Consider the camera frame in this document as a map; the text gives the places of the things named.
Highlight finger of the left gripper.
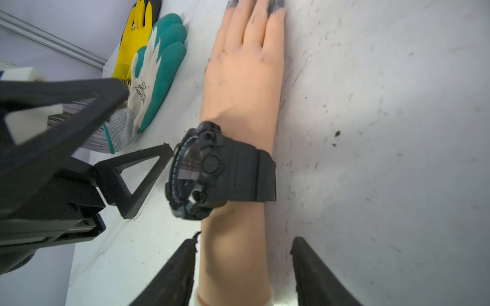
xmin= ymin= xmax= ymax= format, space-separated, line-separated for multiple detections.
xmin=94 ymin=144 xmax=174 ymax=219
xmin=1 ymin=79 xmax=128 ymax=214

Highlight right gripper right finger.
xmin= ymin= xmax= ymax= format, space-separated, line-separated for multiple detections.
xmin=290 ymin=237 xmax=361 ymax=305

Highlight black digital wrist watch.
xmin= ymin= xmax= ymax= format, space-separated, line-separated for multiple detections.
xmin=165 ymin=121 xmax=277 ymax=221

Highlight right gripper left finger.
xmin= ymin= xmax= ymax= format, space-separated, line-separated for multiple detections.
xmin=131 ymin=237 xmax=198 ymax=306

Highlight mannequin hand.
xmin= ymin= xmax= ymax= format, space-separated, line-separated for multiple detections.
xmin=196 ymin=1 xmax=286 ymax=305

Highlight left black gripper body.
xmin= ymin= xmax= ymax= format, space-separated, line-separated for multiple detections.
xmin=1 ymin=158 xmax=106 ymax=274

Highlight purple ribbed glass vase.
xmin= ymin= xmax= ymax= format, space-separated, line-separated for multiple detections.
xmin=47 ymin=97 xmax=116 ymax=154

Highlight yellow black work glove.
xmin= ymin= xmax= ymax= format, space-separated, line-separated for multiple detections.
xmin=112 ymin=0 xmax=162 ymax=87

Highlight green white work glove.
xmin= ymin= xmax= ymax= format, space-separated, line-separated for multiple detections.
xmin=82 ymin=14 xmax=187 ymax=154

